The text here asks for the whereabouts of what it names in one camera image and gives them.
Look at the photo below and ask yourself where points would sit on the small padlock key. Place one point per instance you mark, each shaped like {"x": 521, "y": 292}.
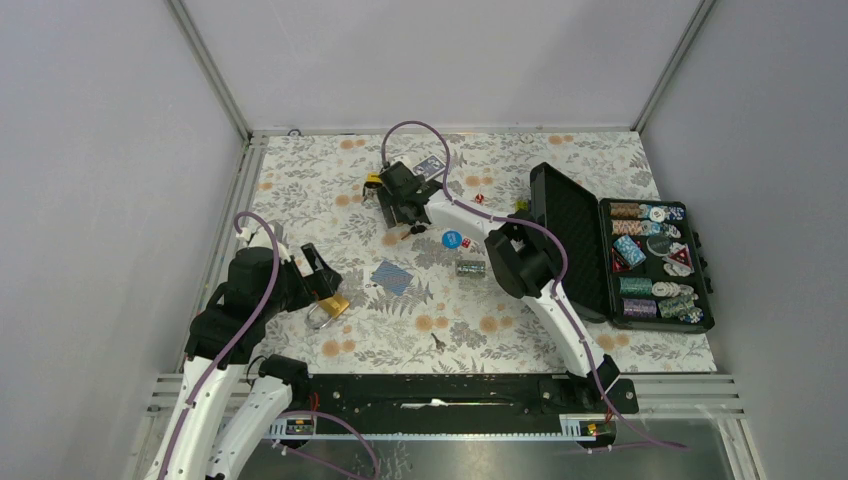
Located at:
{"x": 439, "y": 344}

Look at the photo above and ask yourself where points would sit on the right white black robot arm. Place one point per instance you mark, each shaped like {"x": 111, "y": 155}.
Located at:
{"x": 526, "y": 254}

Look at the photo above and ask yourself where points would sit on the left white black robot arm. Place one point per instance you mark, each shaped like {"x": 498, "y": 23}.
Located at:
{"x": 263, "y": 280}

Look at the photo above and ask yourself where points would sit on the patterned poker chip roll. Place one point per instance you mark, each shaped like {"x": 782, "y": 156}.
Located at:
{"x": 470, "y": 269}

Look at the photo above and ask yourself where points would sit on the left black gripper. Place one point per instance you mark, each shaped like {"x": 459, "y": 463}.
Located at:
{"x": 323, "y": 281}

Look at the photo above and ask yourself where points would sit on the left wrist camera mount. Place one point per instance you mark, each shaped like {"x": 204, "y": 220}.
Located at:
{"x": 258, "y": 237}

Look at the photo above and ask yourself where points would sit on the yellow padlock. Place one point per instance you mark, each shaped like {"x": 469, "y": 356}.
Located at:
{"x": 371, "y": 186}

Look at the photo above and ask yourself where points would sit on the blue round poker chip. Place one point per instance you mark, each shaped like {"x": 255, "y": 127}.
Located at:
{"x": 451, "y": 239}

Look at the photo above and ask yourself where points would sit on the brass padlock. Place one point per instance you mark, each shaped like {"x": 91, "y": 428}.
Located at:
{"x": 326, "y": 311}

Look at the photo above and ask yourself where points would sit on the floral tablecloth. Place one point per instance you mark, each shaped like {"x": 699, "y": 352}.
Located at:
{"x": 312, "y": 186}

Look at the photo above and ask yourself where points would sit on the orange padlock with key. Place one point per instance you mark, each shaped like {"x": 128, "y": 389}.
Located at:
{"x": 414, "y": 230}

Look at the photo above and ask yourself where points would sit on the black poker chip case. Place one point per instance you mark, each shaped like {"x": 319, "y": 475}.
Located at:
{"x": 633, "y": 263}

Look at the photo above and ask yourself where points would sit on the blue playing card deck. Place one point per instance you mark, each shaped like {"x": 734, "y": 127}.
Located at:
{"x": 429, "y": 168}

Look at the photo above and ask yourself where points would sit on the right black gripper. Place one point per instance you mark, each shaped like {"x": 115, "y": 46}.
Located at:
{"x": 386, "y": 203}

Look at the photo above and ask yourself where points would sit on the blue playing card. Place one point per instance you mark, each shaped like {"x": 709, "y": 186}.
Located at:
{"x": 391, "y": 277}

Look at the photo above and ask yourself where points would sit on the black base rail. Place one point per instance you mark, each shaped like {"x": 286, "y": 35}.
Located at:
{"x": 454, "y": 404}

